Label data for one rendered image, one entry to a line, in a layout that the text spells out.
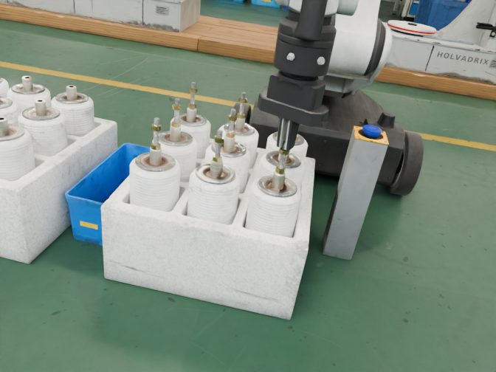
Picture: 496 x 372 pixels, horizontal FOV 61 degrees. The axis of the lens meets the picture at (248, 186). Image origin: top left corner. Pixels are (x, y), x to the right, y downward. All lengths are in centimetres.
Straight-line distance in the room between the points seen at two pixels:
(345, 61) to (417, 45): 175
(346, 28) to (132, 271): 75
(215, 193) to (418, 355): 50
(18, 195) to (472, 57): 261
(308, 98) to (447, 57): 228
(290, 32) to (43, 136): 59
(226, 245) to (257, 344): 19
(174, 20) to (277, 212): 225
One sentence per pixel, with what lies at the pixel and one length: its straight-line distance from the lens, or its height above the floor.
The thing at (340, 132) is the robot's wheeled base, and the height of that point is 19.
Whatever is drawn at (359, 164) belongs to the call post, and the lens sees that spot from 94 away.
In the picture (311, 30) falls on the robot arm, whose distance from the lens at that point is 63.
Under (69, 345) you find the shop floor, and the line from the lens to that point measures 84.
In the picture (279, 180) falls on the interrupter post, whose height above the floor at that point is 27.
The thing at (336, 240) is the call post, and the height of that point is 5.
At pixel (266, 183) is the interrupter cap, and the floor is 25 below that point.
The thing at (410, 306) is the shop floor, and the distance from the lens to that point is 102.
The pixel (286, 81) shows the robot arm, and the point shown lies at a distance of 69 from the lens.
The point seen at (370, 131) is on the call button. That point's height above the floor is 33.
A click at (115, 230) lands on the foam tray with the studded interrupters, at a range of 85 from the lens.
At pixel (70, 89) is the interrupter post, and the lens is 112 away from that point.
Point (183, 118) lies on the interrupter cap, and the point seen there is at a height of 25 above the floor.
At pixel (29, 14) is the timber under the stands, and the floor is 6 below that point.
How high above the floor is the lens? 64
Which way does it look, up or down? 30 degrees down
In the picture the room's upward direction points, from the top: 9 degrees clockwise
